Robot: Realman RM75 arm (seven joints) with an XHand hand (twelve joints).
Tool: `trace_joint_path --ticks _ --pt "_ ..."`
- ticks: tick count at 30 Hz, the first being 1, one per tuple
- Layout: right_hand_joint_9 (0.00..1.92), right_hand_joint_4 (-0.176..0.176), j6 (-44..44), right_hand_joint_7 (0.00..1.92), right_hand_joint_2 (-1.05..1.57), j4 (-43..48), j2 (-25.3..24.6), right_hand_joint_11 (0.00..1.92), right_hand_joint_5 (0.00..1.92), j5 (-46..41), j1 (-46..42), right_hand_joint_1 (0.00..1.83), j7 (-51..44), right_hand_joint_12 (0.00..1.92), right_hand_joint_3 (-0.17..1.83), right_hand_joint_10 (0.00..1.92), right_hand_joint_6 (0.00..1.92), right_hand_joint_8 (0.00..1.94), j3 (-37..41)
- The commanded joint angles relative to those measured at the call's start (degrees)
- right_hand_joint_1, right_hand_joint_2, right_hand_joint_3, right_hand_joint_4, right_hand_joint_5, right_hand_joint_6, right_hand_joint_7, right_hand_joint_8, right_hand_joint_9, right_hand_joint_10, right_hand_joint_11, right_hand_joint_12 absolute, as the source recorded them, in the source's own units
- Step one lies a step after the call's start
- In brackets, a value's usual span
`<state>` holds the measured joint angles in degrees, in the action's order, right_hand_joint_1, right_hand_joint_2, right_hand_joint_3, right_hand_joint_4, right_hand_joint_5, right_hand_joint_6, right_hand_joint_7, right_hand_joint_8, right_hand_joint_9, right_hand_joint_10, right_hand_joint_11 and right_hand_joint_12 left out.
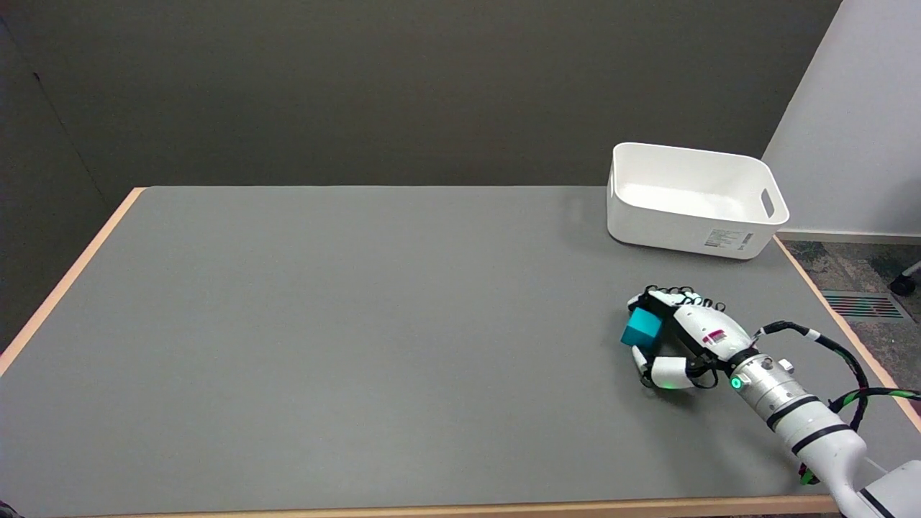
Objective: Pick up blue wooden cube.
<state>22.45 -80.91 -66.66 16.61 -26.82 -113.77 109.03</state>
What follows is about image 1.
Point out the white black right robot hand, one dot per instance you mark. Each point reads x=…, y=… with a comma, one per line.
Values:
x=694, y=338

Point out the blue wooden cube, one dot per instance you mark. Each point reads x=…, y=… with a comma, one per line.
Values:
x=641, y=329

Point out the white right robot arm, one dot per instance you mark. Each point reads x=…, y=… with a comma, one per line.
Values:
x=813, y=424

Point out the white plastic bin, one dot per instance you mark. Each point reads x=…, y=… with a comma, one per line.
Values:
x=691, y=198

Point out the floor vent grille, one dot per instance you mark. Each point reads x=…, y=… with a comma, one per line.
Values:
x=862, y=306

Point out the black chair caster wheel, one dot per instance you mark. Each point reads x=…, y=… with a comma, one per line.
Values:
x=902, y=283

